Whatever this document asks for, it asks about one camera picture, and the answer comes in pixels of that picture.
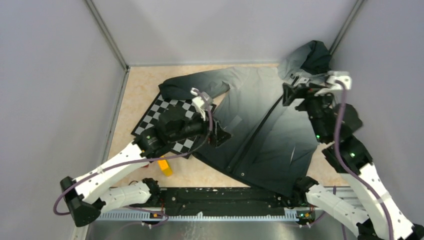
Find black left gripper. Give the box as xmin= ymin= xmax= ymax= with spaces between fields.
xmin=169 ymin=107 xmax=234 ymax=148

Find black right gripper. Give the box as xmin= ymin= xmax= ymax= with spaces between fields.
xmin=281 ymin=82 xmax=337 ymax=142

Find grey gradient hooded jacket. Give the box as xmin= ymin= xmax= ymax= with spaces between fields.
xmin=159 ymin=40 xmax=332 ymax=197

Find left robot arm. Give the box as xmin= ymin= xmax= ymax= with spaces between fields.
xmin=59 ymin=106 xmax=232 ymax=227

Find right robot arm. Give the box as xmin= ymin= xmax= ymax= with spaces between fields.
xmin=282 ymin=81 xmax=424 ymax=240

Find black white checkerboard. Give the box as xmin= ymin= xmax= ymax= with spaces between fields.
xmin=131 ymin=93 xmax=211 ymax=159

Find yellow block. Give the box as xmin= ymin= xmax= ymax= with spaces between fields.
xmin=157 ymin=159 xmax=173 ymax=177

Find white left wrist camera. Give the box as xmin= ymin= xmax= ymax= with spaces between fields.
xmin=190 ymin=87 xmax=213 ymax=121

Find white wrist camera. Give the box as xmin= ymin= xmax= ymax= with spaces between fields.
xmin=314 ymin=70 xmax=353 ymax=97
xmin=190 ymin=87 xmax=213 ymax=121

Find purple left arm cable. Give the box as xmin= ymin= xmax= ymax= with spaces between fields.
xmin=52 ymin=87 xmax=215 ymax=229

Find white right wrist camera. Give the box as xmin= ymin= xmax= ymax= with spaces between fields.
xmin=314 ymin=70 xmax=353 ymax=97

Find grey cable duct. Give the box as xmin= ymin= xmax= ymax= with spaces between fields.
xmin=97 ymin=210 xmax=299 ymax=222

